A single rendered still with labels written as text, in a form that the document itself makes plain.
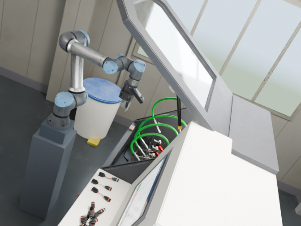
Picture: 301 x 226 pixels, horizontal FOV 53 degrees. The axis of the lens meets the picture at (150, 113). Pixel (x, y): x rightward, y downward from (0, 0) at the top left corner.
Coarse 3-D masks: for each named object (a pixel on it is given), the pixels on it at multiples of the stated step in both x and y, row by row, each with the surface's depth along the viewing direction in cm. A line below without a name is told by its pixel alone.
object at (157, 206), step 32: (192, 128) 145; (192, 160) 124; (224, 160) 132; (128, 192) 172; (160, 192) 111; (192, 192) 108; (224, 192) 114; (160, 224) 92; (192, 224) 96; (224, 224) 102
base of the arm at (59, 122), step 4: (52, 112) 209; (52, 116) 209; (56, 116) 207; (60, 116) 207; (68, 116) 212; (48, 120) 211; (52, 120) 209; (56, 120) 208; (60, 120) 209; (64, 120) 210; (68, 120) 214; (52, 124) 209; (56, 124) 209; (60, 124) 209; (64, 124) 212; (68, 124) 215; (56, 128) 210; (60, 128) 211; (64, 128) 213
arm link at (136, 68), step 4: (136, 60) 184; (132, 64) 184; (136, 64) 182; (140, 64) 182; (144, 64) 184; (132, 68) 184; (136, 68) 182; (140, 68) 182; (144, 68) 184; (132, 72) 185; (136, 72) 184; (140, 72) 184; (132, 76) 186; (136, 76) 185; (140, 76) 186; (136, 80) 187
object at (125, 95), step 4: (124, 84) 193; (128, 84) 189; (124, 88) 195; (128, 88) 193; (120, 92) 193; (124, 92) 192; (128, 92) 193; (120, 96) 194; (124, 96) 194; (128, 96) 193; (132, 96) 194
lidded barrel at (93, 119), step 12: (84, 84) 334; (96, 84) 343; (108, 84) 353; (96, 96) 322; (108, 96) 331; (84, 108) 333; (96, 108) 328; (108, 108) 330; (84, 120) 340; (96, 120) 337; (108, 120) 345; (84, 132) 349; (96, 132) 349
